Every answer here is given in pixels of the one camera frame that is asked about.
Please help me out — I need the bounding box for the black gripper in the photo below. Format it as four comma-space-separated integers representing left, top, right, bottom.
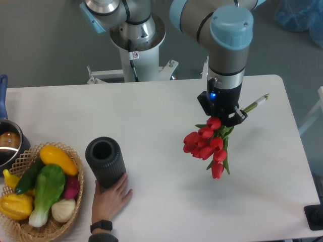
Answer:
197, 78, 248, 128

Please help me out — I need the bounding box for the red tulip bouquet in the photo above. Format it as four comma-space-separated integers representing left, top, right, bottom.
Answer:
182, 93, 270, 179

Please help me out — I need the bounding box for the dark grey ribbed vase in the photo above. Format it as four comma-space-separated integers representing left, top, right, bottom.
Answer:
85, 137, 126, 189

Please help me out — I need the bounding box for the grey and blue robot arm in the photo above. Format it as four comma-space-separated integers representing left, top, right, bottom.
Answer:
80, 1, 260, 127

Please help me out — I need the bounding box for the grey sleeved forearm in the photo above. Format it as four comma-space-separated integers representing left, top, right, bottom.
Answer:
88, 233, 119, 242

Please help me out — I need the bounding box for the person's bare hand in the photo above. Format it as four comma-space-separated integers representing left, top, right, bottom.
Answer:
91, 173, 133, 224

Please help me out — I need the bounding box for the blue plastic bag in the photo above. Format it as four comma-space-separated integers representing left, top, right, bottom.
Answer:
275, 1, 322, 47

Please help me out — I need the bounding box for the black device at table edge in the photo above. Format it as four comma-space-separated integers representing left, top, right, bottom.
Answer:
304, 204, 322, 231

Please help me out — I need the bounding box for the black smartwatch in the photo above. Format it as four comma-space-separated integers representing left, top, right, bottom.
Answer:
90, 220, 113, 233

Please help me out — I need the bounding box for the yellow squash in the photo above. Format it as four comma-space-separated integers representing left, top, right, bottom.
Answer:
39, 145, 78, 176

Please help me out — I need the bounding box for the green bok choy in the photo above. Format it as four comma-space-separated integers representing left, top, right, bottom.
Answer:
29, 164, 66, 227

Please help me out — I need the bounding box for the white garlic bulb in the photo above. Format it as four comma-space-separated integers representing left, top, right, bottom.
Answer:
51, 199, 76, 223

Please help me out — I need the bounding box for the dark green cucumber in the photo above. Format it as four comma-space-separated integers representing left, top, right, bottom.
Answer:
14, 157, 45, 195

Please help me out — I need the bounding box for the small yellow gourd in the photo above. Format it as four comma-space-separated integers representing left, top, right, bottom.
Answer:
3, 169, 35, 197

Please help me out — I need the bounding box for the orange yellow pumpkin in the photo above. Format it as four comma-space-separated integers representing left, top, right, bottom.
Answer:
1, 194, 33, 220

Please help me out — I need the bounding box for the woven wicker basket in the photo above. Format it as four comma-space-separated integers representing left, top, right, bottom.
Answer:
1, 142, 84, 241

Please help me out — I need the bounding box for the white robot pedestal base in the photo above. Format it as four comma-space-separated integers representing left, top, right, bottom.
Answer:
87, 14, 179, 84

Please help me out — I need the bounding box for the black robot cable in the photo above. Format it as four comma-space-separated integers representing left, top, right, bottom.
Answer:
127, 39, 140, 83

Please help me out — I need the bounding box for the blue handled saucepan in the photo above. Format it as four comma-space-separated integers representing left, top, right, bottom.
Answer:
1, 75, 30, 176

